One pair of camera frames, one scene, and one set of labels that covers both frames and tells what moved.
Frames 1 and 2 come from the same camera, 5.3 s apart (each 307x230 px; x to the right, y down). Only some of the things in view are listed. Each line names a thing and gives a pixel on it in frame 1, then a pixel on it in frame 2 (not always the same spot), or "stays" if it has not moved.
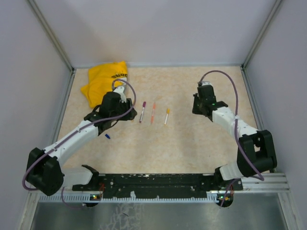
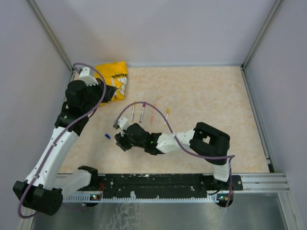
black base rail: x=160 y=186 stays
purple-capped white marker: x=142 y=114 stays
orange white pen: x=152 y=114 stays
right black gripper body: x=197 y=104 to x=127 y=143
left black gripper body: x=123 y=108 to x=99 y=90
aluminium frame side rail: x=253 y=103 stays
